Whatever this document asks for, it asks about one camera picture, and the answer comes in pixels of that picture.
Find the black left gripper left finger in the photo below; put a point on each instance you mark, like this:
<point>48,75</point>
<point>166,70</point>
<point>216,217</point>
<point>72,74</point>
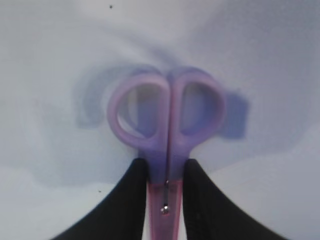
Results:
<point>121,214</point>

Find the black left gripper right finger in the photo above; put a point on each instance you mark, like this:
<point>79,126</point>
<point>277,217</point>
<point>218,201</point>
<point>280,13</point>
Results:
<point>210,215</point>

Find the pink scissors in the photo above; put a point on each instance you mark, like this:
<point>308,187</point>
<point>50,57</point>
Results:
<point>168,148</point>

